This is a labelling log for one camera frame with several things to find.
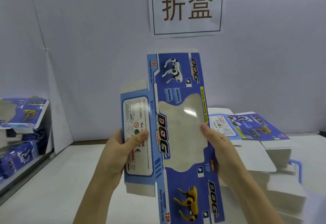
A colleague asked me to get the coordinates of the person's left hand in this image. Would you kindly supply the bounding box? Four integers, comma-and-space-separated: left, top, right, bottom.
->
93, 129, 150, 187

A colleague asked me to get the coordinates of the person's right hand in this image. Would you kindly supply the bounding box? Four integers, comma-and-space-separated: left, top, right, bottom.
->
199, 123, 246, 185

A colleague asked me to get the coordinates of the blue dog-print cardboard box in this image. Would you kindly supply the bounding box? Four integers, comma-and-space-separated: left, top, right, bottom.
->
120, 52, 226, 224

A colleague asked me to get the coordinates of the stack of boxes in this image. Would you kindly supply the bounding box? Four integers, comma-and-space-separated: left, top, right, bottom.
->
208, 107, 308, 223

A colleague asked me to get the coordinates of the pile of blue boxes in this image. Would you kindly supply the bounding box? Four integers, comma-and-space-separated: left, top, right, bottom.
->
0, 96, 54, 184

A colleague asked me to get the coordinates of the person's right forearm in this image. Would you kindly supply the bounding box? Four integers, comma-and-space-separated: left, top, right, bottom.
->
225, 172, 284, 224

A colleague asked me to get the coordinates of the person's left forearm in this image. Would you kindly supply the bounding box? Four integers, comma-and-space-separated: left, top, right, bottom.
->
72, 176, 119, 224

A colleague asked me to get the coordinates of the white paper wall sign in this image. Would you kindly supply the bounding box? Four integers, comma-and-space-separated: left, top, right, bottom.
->
148, 0, 226, 38

